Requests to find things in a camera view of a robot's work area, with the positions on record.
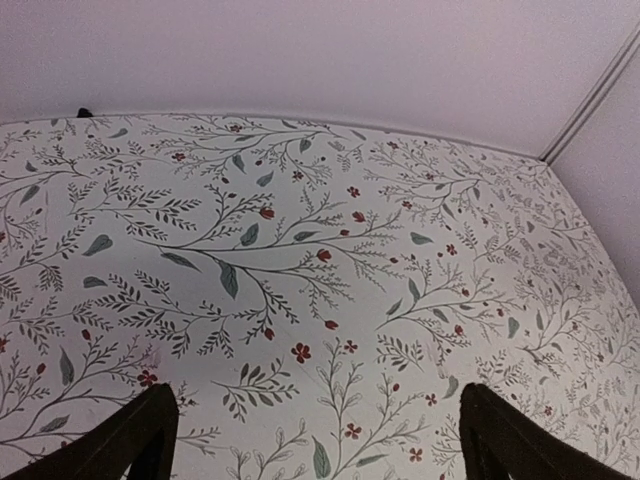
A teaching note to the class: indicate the aluminium corner post right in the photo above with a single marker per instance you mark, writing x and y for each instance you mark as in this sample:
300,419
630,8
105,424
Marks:
594,98

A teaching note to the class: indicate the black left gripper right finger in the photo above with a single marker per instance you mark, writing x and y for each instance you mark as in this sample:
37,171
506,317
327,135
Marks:
499,442

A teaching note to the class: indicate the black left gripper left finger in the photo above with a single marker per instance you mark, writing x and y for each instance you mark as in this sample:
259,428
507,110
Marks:
136,442

